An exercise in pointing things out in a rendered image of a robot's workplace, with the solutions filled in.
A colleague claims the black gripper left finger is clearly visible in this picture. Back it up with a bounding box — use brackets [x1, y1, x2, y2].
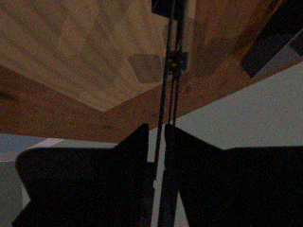
[15, 123, 149, 227]

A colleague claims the brown wooden board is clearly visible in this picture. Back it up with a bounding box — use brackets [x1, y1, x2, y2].
[0, 0, 169, 112]

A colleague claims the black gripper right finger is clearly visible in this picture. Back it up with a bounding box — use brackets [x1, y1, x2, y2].
[171, 127, 303, 227]

